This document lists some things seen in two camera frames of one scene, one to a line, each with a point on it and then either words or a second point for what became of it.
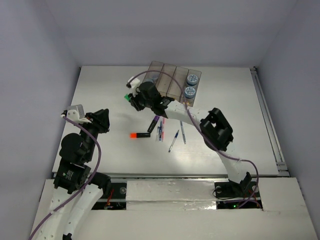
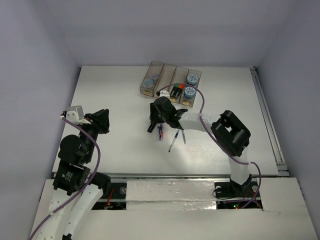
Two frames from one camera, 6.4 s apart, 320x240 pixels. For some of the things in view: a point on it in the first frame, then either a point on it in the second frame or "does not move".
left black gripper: (97, 121) does not move
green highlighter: (126, 97) to (173, 93)
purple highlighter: (153, 124) does not move
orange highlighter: (138, 135) to (179, 89)
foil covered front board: (170, 195) does not move
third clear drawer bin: (174, 91) does not move
